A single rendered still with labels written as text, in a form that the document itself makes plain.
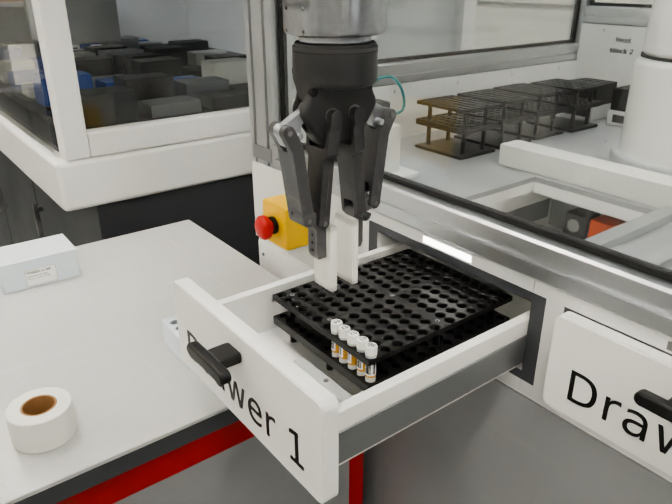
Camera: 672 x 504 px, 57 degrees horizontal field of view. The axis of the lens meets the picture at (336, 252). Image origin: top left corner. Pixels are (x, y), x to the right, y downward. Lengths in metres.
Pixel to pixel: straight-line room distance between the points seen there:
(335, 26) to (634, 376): 0.42
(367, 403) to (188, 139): 0.96
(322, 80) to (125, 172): 0.91
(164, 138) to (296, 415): 0.95
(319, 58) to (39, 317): 0.69
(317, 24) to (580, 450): 0.52
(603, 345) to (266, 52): 0.66
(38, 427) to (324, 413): 0.36
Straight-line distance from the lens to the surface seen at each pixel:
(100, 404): 0.85
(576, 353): 0.69
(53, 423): 0.78
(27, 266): 1.16
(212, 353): 0.63
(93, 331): 1.00
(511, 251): 0.72
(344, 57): 0.54
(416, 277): 0.79
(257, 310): 0.78
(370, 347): 0.62
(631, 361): 0.66
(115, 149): 1.38
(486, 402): 0.83
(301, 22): 0.54
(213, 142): 1.47
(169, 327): 0.90
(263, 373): 0.59
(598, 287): 0.67
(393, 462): 1.05
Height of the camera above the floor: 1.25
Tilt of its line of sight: 24 degrees down
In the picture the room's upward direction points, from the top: straight up
